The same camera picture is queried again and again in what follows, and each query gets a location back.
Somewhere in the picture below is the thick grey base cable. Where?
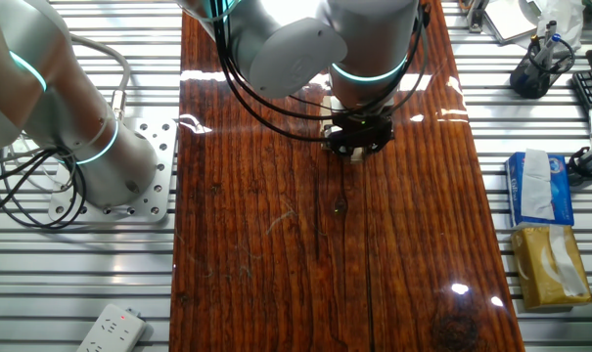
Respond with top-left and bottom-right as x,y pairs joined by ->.
66,32 -> 133,123

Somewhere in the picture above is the blue tissue pack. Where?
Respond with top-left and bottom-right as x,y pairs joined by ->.
503,149 -> 576,231

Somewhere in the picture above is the long gripper cable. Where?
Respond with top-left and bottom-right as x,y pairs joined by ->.
211,0 -> 332,144
219,0 -> 432,121

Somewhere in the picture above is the black mesh pen holder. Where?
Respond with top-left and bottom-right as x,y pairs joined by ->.
509,37 -> 577,101

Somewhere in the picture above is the white plastic bag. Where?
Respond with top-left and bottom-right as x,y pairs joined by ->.
518,0 -> 586,53

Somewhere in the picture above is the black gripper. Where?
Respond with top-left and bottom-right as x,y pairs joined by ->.
323,111 -> 395,158

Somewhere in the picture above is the white power strip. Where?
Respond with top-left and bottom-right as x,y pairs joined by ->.
74,303 -> 149,352

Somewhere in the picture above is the small metal bracket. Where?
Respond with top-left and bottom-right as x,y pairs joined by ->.
466,0 -> 490,34

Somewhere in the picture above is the brown wooden board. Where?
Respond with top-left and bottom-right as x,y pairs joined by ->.
169,0 -> 526,352

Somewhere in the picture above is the black cable clump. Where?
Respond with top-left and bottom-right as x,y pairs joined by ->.
566,146 -> 592,188

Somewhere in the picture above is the marker with blue cap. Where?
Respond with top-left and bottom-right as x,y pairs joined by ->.
538,32 -> 564,69

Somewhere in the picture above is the silver robot mounting plate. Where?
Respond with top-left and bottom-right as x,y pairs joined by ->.
47,116 -> 179,226

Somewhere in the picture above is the gold tissue pack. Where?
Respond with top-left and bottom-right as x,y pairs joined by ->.
510,224 -> 592,312

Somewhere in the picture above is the white notepad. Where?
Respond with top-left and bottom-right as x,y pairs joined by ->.
481,0 -> 540,44

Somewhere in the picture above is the black base cable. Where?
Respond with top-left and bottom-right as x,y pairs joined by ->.
0,146 -> 89,230
0,145 -> 76,216

